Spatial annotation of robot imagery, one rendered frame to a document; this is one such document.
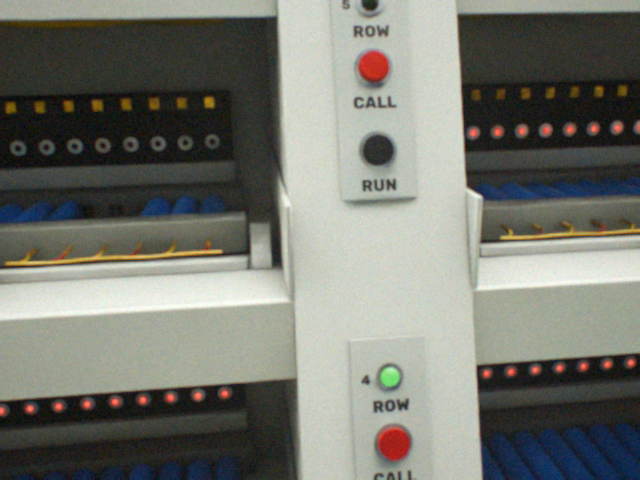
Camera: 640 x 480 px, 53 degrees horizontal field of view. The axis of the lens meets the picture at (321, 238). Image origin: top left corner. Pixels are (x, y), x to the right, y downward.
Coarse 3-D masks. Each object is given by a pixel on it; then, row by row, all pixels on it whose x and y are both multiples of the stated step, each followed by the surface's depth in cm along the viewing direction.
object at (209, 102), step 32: (0, 96) 47; (32, 96) 47; (64, 96) 47; (96, 96) 47; (128, 96) 47; (160, 96) 47; (192, 96) 48; (224, 96) 48; (0, 128) 47; (32, 128) 47; (64, 128) 48; (96, 128) 48; (128, 128) 48; (160, 128) 48; (192, 128) 49; (224, 128) 49; (0, 160) 48; (32, 160) 48; (64, 160) 48; (96, 160) 48; (128, 160) 49; (160, 160) 49; (192, 160) 49; (224, 160) 50
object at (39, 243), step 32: (0, 224) 39; (32, 224) 38; (64, 224) 38; (96, 224) 38; (128, 224) 38; (160, 224) 38; (192, 224) 39; (224, 224) 39; (0, 256) 38; (32, 256) 38; (64, 256) 37; (96, 256) 37; (128, 256) 37; (160, 256) 37
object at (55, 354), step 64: (192, 256) 40; (256, 256) 37; (0, 320) 31; (64, 320) 31; (128, 320) 32; (192, 320) 32; (256, 320) 33; (0, 384) 32; (64, 384) 32; (128, 384) 33; (192, 384) 33
